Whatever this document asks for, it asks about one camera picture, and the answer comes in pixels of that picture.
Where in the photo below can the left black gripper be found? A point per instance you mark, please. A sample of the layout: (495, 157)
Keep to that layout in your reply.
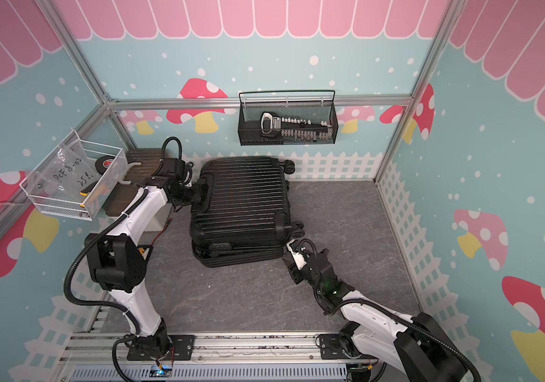
(196, 192)

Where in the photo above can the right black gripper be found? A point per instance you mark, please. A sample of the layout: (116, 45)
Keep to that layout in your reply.
(294, 270)

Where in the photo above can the black hard-shell suitcase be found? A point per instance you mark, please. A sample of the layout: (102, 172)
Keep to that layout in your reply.
(244, 215)

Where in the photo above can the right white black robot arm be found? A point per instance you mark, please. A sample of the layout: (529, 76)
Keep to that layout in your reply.
(414, 345)

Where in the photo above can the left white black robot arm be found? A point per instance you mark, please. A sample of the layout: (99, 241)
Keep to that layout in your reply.
(118, 263)

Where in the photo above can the beige box brown lid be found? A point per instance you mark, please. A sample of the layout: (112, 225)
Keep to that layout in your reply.
(134, 191)

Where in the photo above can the black connector board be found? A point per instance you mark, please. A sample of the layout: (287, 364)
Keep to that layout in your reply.
(145, 251)

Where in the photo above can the black tape roll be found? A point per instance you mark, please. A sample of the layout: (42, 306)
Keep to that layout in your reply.
(103, 163)

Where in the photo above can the yellow black tool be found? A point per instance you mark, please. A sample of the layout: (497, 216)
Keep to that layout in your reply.
(85, 192)

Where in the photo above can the socket wrench set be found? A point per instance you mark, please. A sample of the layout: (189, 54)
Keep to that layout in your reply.
(273, 126)

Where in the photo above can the small green circuit board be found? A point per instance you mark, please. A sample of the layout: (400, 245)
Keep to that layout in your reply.
(163, 371)

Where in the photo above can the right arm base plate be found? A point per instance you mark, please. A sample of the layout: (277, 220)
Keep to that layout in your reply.
(338, 347)

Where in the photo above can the clear plastic wall bin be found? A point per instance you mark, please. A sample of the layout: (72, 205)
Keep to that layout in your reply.
(54, 186)

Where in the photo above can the black wire mesh basket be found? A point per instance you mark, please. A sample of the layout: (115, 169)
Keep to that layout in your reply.
(293, 117)

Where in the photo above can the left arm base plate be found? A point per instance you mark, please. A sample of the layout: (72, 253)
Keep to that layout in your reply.
(181, 349)

